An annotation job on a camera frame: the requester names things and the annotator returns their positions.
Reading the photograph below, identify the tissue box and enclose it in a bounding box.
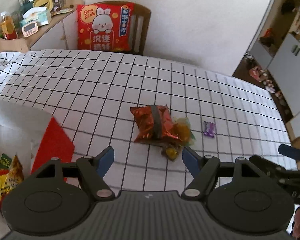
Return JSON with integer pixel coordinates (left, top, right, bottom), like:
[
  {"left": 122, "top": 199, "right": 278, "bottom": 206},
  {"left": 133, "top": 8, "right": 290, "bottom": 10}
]
[{"left": 20, "top": 7, "right": 52, "bottom": 27}]

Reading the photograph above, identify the green cracker packet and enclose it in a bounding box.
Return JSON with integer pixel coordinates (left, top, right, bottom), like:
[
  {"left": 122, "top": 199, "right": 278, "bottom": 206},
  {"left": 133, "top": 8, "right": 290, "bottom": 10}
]
[{"left": 0, "top": 153, "right": 12, "bottom": 170}]

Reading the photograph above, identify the white digital timer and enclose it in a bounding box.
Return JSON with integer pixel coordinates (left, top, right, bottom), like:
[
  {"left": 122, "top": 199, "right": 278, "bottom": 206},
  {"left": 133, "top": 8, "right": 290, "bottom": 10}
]
[{"left": 21, "top": 21, "right": 39, "bottom": 37}]

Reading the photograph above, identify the yellow clock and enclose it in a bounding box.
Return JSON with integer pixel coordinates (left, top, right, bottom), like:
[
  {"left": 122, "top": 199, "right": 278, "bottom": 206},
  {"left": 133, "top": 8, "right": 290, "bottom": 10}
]
[{"left": 33, "top": 0, "right": 53, "bottom": 11}]

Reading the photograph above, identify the white sideboard cabinet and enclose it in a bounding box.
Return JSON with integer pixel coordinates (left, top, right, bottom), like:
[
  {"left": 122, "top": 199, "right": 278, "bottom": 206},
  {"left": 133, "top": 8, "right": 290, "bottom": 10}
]
[{"left": 0, "top": 0, "right": 85, "bottom": 54}]

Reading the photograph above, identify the red and white cardboard box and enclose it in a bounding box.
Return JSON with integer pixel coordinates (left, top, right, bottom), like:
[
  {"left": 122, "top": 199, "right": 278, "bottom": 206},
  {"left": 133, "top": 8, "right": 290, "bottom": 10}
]
[{"left": 0, "top": 101, "right": 75, "bottom": 177}]

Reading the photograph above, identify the red and gold chip bag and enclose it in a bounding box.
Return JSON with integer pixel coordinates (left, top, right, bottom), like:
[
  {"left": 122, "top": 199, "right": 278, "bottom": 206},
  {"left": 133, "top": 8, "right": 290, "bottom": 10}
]
[{"left": 0, "top": 155, "right": 24, "bottom": 210}]

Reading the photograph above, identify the orange drink bottle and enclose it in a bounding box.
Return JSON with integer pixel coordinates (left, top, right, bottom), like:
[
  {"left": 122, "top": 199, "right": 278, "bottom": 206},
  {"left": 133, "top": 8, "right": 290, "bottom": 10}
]
[{"left": 0, "top": 11, "right": 18, "bottom": 40}]

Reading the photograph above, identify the white grid tablecloth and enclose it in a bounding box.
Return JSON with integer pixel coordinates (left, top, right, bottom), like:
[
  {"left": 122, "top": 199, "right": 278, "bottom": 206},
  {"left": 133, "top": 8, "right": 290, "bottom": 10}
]
[{"left": 0, "top": 49, "right": 298, "bottom": 240}]

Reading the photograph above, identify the purple candy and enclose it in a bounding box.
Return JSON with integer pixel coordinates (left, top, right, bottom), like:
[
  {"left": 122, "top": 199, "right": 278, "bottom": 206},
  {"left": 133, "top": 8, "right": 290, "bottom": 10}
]
[{"left": 203, "top": 121, "right": 216, "bottom": 138}]

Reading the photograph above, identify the red rabbit cushion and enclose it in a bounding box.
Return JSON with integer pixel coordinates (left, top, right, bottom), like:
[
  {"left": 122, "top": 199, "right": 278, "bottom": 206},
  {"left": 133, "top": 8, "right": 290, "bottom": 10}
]
[{"left": 77, "top": 3, "right": 134, "bottom": 52}]

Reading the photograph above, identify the dark red foil snack packet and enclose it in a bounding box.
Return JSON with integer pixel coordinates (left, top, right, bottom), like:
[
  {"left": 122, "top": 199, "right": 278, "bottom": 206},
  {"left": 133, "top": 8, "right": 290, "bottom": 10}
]
[{"left": 130, "top": 105, "right": 177, "bottom": 143}]

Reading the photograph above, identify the packaged braised egg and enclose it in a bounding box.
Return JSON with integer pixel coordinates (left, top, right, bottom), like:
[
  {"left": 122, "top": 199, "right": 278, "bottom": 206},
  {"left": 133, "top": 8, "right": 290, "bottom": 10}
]
[{"left": 162, "top": 117, "right": 196, "bottom": 161}]

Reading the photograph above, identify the grey shelf cabinet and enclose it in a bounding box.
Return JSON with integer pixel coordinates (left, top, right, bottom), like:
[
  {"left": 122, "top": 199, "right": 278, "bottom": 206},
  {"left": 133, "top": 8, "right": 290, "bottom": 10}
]
[{"left": 233, "top": 0, "right": 300, "bottom": 137}]

